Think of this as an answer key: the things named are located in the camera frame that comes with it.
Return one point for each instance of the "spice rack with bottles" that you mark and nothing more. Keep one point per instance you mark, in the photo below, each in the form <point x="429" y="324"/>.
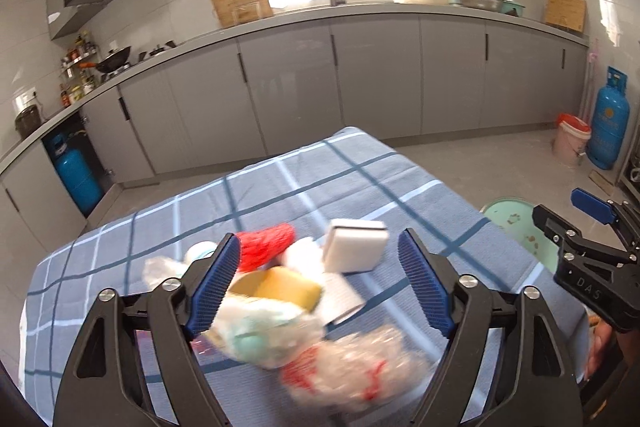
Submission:
<point x="78" y="68"/>

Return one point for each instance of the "green round trash basin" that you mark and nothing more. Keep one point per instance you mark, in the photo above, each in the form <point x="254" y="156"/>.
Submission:
<point x="515" y="217"/>

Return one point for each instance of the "small wooden board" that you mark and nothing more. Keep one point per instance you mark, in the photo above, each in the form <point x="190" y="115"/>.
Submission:
<point x="566" y="14"/>

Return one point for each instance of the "steel bowl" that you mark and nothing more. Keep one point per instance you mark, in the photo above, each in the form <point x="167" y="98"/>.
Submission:
<point x="486" y="5"/>

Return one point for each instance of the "red foam net sleeve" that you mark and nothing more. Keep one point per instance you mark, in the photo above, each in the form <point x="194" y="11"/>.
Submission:
<point x="257" y="248"/>

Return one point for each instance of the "pile of mixed trash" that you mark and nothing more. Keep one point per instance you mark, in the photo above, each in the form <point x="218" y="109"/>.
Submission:
<point x="270" y="333"/>

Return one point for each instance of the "wooden cutting board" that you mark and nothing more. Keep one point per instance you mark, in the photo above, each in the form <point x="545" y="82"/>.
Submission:
<point x="232" y="13"/>

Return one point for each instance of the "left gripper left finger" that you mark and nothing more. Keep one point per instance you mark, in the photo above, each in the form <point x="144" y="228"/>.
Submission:
<point x="206" y="283"/>

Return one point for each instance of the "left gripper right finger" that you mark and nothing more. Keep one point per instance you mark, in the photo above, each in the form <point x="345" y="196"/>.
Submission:
<point x="447" y="299"/>

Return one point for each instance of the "blue gas cylinder by wall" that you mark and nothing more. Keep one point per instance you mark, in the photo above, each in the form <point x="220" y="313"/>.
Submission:
<point x="609" y="120"/>

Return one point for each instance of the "dark rice cooker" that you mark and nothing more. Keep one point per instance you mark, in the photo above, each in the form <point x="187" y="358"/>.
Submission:
<point x="28" y="121"/>

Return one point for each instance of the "yellow sponge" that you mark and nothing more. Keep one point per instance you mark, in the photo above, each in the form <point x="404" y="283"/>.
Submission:
<point x="279" y="283"/>

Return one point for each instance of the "white paper cup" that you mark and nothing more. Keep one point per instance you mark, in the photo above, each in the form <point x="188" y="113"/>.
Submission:
<point x="199" y="251"/>

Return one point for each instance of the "grey base cabinets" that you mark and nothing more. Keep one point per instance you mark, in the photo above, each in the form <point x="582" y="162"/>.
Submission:
<point x="248" y="93"/>

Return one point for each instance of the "white sponge block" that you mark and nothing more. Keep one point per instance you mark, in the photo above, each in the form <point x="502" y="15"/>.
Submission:
<point x="354" y="245"/>

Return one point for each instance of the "blue gas cylinder under counter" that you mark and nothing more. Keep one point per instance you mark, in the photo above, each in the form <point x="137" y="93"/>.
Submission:
<point x="76" y="175"/>

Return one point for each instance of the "clear crumpled plastic wrap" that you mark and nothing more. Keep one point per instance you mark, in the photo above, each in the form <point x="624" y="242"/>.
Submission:
<point x="355" y="372"/>

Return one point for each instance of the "pink bucket red lid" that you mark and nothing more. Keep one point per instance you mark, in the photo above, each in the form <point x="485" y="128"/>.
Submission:
<point x="571" y="139"/>

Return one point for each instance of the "right hand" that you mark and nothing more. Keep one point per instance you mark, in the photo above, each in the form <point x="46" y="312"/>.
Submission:
<point x="603" y="338"/>

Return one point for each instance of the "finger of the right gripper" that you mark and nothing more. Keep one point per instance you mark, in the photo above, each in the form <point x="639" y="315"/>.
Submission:
<point x="598" y="209"/>
<point x="555" y="224"/>

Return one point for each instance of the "blue plaid tablecloth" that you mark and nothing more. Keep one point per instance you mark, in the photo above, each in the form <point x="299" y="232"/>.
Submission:
<point x="292" y="196"/>

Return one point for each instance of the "black wok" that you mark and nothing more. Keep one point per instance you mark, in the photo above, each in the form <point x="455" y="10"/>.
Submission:
<point x="112" y="62"/>

